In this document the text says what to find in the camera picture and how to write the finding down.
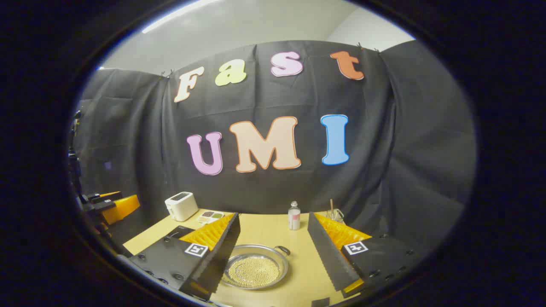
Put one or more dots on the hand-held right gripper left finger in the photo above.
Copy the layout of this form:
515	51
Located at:
222	251

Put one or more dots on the white divided bean dish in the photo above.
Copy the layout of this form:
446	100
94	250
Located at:
211	216

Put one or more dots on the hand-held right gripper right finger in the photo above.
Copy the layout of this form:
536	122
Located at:
326	251

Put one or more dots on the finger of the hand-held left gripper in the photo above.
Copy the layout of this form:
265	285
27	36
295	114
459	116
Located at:
111	195
123	208

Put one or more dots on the clear bottle with white label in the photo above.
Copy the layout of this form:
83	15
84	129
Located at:
294	218

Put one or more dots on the clear ribbed utensil holder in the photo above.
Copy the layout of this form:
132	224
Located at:
338	216

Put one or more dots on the black induction cooktop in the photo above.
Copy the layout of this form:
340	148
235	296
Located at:
179	232

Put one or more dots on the white toaster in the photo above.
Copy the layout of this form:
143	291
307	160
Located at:
181	207

